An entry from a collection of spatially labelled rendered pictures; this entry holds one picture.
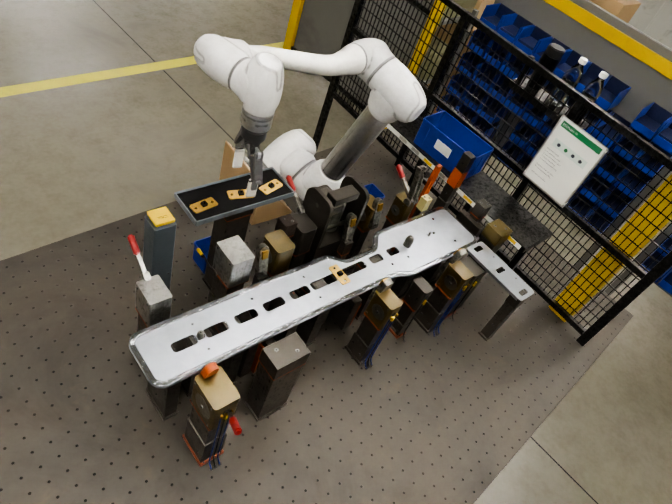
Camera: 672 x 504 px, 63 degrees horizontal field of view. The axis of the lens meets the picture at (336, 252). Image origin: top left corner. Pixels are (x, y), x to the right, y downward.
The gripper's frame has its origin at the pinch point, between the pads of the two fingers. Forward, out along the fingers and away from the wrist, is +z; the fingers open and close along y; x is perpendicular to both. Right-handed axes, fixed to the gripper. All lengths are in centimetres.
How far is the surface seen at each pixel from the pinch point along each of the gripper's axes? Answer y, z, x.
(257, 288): 26.1, 22.9, -0.2
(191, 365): 48, 23, -27
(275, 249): 17.9, 14.9, 7.2
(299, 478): 77, 53, 1
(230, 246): 16.7, 11.9, -7.8
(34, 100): -218, 123, -50
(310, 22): -258, 78, 152
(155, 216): 5.9, 6.9, -27.8
